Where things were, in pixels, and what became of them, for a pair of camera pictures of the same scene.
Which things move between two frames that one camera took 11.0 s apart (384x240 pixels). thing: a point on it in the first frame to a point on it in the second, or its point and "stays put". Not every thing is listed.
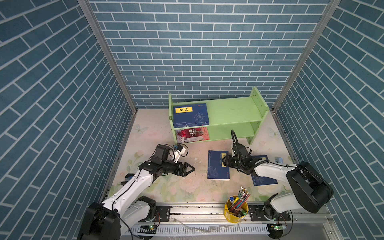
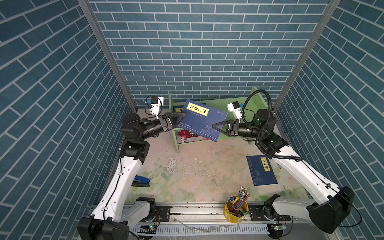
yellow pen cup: [235, 208] stays put
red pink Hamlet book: [192, 135] stays put
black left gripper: [183, 173] to [166, 125]
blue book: [216, 169] to [200, 118]
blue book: [260, 180] stays put
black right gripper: [227, 160] to [233, 128]
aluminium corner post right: [306, 55] stays put
